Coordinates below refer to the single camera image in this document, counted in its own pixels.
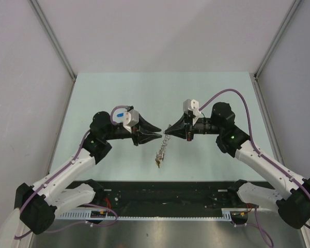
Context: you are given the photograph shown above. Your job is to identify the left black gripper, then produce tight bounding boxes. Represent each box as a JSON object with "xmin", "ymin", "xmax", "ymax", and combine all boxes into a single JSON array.
[{"xmin": 104, "ymin": 113, "xmax": 162, "ymax": 146}]

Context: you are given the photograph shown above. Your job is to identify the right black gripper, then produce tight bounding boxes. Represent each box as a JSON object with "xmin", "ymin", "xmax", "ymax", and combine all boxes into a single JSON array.
[{"xmin": 165, "ymin": 112, "xmax": 222, "ymax": 142}]

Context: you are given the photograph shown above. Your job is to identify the metal disc with keyrings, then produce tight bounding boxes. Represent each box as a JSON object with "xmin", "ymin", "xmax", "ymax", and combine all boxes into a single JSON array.
[{"xmin": 156, "ymin": 135, "xmax": 171, "ymax": 161}]

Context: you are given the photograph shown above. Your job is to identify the yellow tag key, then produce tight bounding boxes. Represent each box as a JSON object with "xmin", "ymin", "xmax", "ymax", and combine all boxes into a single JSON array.
[{"xmin": 155, "ymin": 156, "xmax": 163, "ymax": 168}]

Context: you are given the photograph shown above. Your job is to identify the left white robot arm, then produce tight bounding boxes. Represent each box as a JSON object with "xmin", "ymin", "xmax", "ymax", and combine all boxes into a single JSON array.
[{"xmin": 14, "ymin": 106, "xmax": 162, "ymax": 235}]

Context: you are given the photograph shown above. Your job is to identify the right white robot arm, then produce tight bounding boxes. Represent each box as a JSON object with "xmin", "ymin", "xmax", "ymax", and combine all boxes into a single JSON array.
[{"xmin": 164, "ymin": 100, "xmax": 310, "ymax": 229}]

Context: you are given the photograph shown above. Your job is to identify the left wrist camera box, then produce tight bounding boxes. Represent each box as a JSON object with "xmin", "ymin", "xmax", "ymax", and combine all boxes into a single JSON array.
[{"xmin": 123, "ymin": 106, "xmax": 140, "ymax": 133}]

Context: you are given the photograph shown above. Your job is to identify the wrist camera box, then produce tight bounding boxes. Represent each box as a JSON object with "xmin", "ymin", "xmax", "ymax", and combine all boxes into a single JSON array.
[
  {"xmin": 123, "ymin": 106, "xmax": 140, "ymax": 133},
  {"xmin": 183, "ymin": 99, "xmax": 202, "ymax": 125}
]

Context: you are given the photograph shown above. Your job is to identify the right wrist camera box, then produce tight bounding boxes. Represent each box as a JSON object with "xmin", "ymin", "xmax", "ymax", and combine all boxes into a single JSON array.
[{"xmin": 183, "ymin": 99, "xmax": 202, "ymax": 125}]

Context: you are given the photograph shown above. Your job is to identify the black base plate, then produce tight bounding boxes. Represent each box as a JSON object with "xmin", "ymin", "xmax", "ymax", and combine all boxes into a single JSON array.
[{"xmin": 42, "ymin": 180, "xmax": 291, "ymax": 218}]

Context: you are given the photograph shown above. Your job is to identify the white slotted cable duct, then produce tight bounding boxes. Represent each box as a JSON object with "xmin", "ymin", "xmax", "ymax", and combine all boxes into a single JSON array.
[{"xmin": 56, "ymin": 208, "xmax": 251, "ymax": 225}]

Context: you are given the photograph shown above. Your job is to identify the left aluminium frame post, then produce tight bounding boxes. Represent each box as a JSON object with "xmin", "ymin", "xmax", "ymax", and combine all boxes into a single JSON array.
[{"xmin": 28, "ymin": 0, "xmax": 76, "ymax": 82}]

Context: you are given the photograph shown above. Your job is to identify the aluminium frame post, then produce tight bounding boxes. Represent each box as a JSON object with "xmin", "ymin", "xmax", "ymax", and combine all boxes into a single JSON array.
[
  {"xmin": 28, "ymin": 0, "xmax": 76, "ymax": 82},
  {"xmin": 254, "ymin": 0, "xmax": 303, "ymax": 78}
]

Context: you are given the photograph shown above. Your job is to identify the right aluminium frame post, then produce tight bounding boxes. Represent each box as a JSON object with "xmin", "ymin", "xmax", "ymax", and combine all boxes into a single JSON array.
[{"xmin": 254, "ymin": 0, "xmax": 303, "ymax": 78}]

